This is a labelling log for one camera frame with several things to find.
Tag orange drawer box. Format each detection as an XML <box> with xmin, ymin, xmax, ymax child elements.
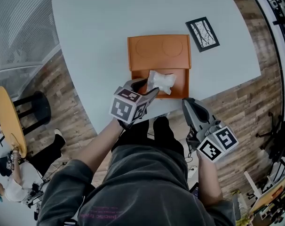
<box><xmin>127</xmin><ymin>33</ymin><xmax>192</xmax><ymax>99</ymax></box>

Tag black office chair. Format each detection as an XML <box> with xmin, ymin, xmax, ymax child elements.
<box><xmin>254</xmin><ymin>111</ymin><xmax>285</xmax><ymax>166</ymax></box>

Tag gold wire ring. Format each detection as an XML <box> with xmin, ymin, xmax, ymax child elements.
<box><xmin>9</xmin><ymin>132</ymin><xmax>23</xmax><ymax>152</ymax></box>

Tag black phone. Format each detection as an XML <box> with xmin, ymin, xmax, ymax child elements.
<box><xmin>189</xmin><ymin>182</ymin><xmax>200</xmax><ymax>199</ymax></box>

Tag clear plastic bag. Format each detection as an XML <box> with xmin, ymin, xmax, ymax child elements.
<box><xmin>146</xmin><ymin>70</ymin><xmax>176</xmax><ymax>96</ymax></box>

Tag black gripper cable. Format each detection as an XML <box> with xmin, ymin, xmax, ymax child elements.
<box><xmin>185</xmin><ymin>135</ymin><xmax>198</xmax><ymax>160</ymax></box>

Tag black stool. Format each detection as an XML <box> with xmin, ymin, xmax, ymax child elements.
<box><xmin>11</xmin><ymin>90</ymin><xmax>52</xmax><ymax>137</ymax></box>

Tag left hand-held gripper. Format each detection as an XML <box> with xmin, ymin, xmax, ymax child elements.
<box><xmin>109</xmin><ymin>78</ymin><xmax>160</xmax><ymax>130</ymax></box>

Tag person's right forearm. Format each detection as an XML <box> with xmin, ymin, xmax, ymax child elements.
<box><xmin>196</xmin><ymin>151</ymin><xmax>225</xmax><ymax>206</ymax></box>

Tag black picture frame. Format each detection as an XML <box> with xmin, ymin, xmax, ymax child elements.
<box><xmin>185</xmin><ymin>16</ymin><xmax>221</xmax><ymax>53</ymax></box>

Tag person's grey sweatshirt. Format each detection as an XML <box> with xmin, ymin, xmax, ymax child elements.
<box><xmin>36</xmin><ymin>144</ymin><xmax>238</xmax><ymax>226</ymax></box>

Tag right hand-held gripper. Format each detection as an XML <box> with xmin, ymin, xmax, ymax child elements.
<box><xmin>182</xmin><ymin>97</ymin><xmax>239</xmax><ymax>162</ymax></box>

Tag person's left forearm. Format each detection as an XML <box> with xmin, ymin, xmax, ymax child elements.
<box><xmin>73</xmin><ymin>117</ymin><xmax>124</xmax><ymax>175</ymax></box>

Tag yellow round table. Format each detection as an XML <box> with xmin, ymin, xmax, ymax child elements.
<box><xmin>0</xmin><ymin>86</ymin><xmax>28</xmax><ymax>159</ymax></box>

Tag black metal rack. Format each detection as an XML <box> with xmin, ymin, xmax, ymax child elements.
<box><xmin>247</xmin><ymin>0</ymin><xmax>285</xmax><ymax>121</ymax></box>

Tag yellow board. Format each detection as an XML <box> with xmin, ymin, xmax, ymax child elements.
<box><xmin>249</xmin><ymin>170</ymin><xmax>285</xmax><ymax>220</ymax></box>

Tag person's black trousers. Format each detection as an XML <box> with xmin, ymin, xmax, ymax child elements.
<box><xmin>111</xmin><ymin>116</ymin><xmax>185</xmax><ymax>156</ymax></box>

